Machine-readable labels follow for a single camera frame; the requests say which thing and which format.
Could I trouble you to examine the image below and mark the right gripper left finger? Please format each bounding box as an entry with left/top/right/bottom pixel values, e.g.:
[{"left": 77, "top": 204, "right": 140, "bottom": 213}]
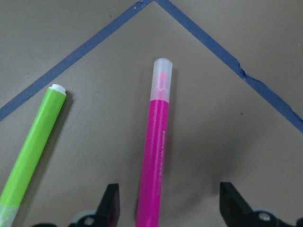
[{"left": 30, "top": 183, "right": 121, "bottom": 227}]

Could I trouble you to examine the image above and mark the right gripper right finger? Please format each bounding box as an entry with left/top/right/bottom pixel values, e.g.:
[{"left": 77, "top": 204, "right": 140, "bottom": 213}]
[{"left": 219, "top": 182, "right": 290, "bottom": 227}]

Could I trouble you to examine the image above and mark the green marker pen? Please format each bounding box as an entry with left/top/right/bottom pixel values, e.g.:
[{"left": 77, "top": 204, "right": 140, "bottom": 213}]
[{"left": 0, "top": 84, "right": 66, "bottom": 227}]

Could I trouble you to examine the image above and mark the pink marker pen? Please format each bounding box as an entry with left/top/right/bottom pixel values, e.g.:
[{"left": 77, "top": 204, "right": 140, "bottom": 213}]
[{"left": 135, "top": 58, "right": 172, "bottom": 227}]

